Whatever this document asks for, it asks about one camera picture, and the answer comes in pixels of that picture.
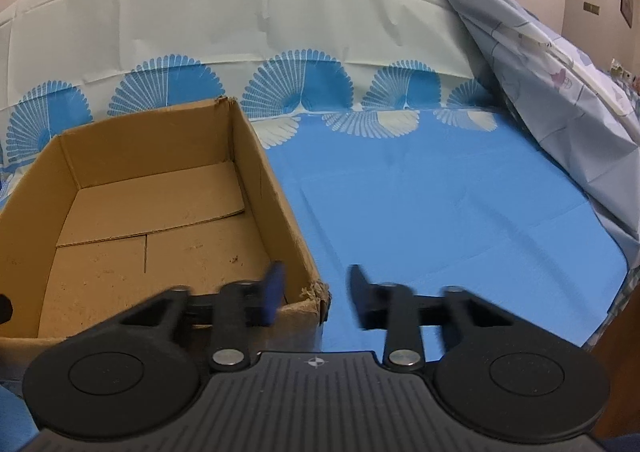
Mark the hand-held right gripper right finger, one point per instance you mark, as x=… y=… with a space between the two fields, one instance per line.
x=361 y=299

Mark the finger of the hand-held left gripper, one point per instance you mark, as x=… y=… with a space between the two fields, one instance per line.
x=4 y=309

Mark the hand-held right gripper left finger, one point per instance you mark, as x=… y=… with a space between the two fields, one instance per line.
x=274 y=294

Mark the brown cardboard box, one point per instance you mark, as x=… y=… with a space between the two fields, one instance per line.
x=150 y=212

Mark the blue fan print cloth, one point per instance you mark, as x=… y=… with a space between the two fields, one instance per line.
x=450 y=232

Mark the pale blue printed sheet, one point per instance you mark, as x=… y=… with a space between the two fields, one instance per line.
x=550 y=131

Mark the wall light switch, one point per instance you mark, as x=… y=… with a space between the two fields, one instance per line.
x=591 y=7

